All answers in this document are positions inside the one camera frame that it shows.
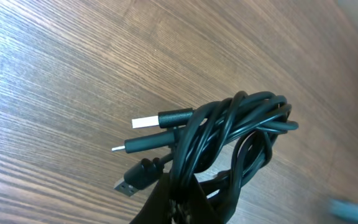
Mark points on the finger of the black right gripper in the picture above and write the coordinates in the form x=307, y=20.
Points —
x=344, y=210

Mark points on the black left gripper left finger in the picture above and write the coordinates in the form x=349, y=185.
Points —
x=156, y=209

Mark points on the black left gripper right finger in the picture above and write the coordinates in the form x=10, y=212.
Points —
x=193, y=206

